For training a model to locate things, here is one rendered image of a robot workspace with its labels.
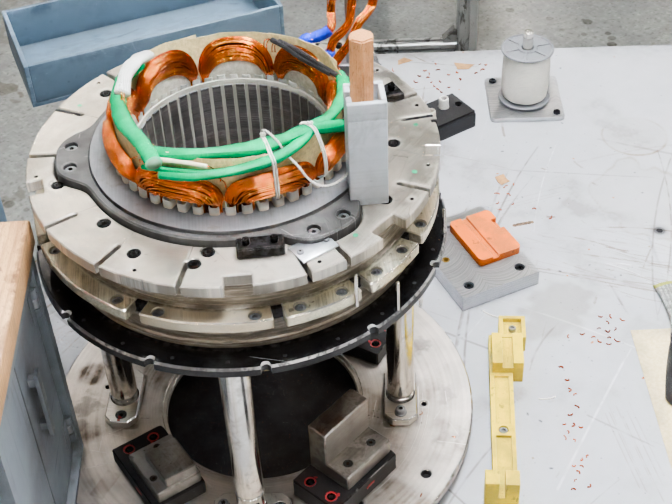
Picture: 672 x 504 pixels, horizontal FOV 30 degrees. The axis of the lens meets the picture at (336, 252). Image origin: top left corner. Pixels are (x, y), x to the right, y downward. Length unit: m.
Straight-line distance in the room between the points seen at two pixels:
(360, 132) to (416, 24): 2.35
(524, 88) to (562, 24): 1.71
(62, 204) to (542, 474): 0.49
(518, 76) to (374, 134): 0.66
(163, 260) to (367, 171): 0.16
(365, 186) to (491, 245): 0.44
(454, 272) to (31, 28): 0.49
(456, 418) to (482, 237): 0.25
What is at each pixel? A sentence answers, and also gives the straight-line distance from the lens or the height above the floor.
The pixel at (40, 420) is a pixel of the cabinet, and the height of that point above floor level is 0.92.
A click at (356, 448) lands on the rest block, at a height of 0.84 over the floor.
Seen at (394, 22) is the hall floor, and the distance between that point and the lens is 3.23.
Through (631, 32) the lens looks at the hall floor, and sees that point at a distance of 3.23.
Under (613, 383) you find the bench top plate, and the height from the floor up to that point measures 0.78.
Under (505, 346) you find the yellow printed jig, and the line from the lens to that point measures 1.22.
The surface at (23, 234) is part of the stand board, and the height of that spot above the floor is 1.06.
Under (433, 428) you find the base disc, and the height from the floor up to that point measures 0.80.
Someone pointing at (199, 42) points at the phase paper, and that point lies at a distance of 1.02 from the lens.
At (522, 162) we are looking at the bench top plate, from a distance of 1.48.
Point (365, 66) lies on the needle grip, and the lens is 0.85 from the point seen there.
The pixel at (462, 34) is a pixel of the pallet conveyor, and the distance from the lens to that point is 2.85.
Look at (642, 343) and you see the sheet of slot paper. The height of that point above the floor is 0.78.
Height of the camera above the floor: 1.68
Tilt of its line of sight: 42 degrees down
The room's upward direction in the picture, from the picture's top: 3 degrees counter-clockwise
